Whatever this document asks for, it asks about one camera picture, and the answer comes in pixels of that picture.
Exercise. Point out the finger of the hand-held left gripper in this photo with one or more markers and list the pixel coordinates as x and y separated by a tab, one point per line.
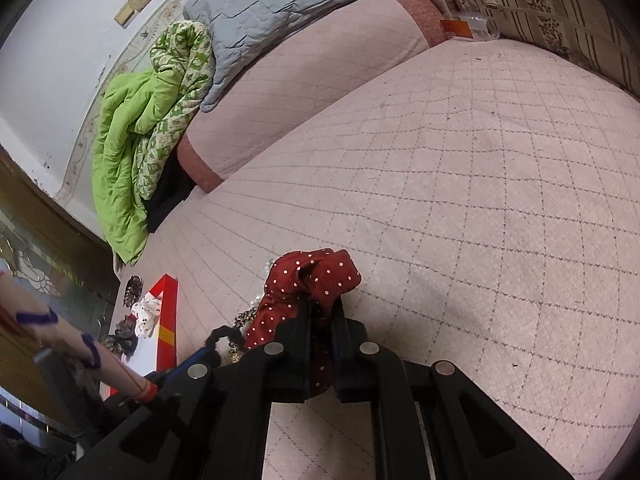
172	369

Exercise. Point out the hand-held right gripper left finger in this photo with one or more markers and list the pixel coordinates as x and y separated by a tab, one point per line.
295	355

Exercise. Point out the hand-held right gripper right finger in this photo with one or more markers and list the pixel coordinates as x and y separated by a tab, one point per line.
340	355

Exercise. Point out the red and white box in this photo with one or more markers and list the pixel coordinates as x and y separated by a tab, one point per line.
167	310

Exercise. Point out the red polka dot scrunchie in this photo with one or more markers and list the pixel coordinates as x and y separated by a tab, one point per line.
320	275

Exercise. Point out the gold jewelry piece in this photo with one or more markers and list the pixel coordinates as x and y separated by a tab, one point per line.
233	357

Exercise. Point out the black scrunchie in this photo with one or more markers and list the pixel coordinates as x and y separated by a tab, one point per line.
218	334

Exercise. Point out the dark patterned scrunchie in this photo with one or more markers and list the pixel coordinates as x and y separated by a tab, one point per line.
132	288
120	338

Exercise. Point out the leopard print scrunchie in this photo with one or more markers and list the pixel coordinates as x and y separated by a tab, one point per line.
246	317

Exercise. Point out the white dotted scrunchie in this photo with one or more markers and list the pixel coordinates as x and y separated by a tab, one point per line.
147	312

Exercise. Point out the wooden door with glass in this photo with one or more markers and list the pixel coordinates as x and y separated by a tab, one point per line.
30	260

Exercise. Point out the pink quilted bed cover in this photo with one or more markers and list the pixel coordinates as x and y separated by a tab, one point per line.
450	210

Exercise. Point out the green quilt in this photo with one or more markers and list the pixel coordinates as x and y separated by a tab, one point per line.
125	160

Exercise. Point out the folded pink quilt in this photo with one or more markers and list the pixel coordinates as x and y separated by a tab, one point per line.
310	75

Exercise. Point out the clear plastic bottle orange label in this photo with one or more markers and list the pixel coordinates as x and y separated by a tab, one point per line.
457	27

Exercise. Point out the grey quilted pillow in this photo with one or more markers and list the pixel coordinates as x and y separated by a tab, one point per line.
280	5

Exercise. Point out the striped patterned cushion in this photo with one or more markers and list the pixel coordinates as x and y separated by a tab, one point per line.
575	15

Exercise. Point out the double wall plate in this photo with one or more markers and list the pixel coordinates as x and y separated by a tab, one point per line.
132	4

